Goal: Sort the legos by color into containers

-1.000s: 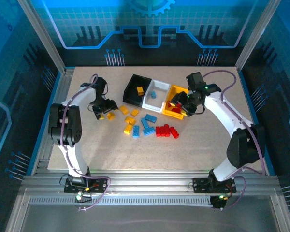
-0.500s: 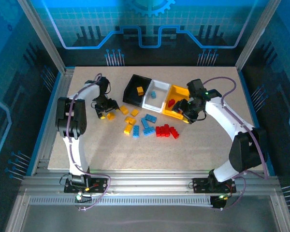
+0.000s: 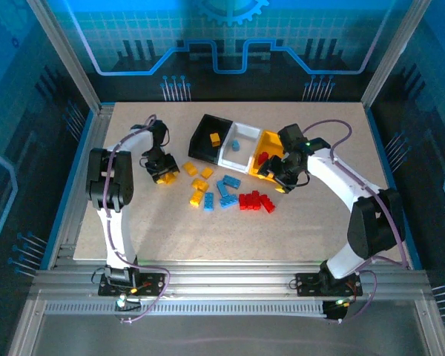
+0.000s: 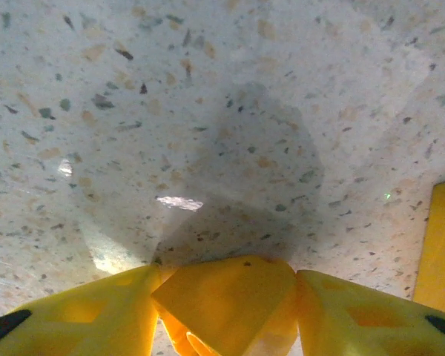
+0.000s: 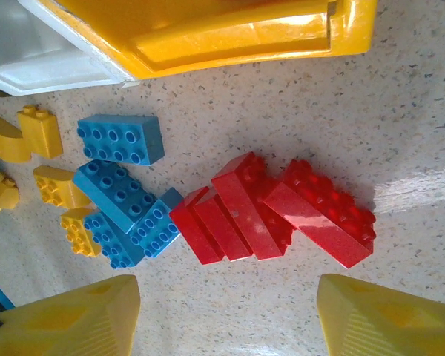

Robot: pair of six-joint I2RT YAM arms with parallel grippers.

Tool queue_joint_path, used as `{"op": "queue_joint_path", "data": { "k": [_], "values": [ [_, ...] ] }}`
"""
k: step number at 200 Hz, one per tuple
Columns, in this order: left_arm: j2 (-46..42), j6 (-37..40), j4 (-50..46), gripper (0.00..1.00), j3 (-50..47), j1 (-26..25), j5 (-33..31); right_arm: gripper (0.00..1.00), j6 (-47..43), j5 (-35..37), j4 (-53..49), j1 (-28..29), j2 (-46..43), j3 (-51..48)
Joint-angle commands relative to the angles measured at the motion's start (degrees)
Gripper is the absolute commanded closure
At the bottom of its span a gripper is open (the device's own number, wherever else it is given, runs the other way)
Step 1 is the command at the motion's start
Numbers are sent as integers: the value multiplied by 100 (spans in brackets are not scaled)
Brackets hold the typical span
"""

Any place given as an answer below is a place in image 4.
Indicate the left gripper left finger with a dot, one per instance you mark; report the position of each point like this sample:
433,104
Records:
78,319

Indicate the yellow lego brick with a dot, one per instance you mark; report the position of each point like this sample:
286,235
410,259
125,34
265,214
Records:
441,252
226,296

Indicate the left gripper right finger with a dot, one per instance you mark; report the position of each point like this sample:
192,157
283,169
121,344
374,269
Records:
356,326

